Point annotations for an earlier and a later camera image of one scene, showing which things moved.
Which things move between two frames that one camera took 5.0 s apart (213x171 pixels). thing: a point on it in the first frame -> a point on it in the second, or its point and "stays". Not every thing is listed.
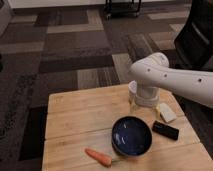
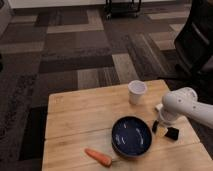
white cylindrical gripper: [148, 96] -> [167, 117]
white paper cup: [132, 90] stays
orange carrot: [106, 161] stays
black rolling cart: [122, 8] stays
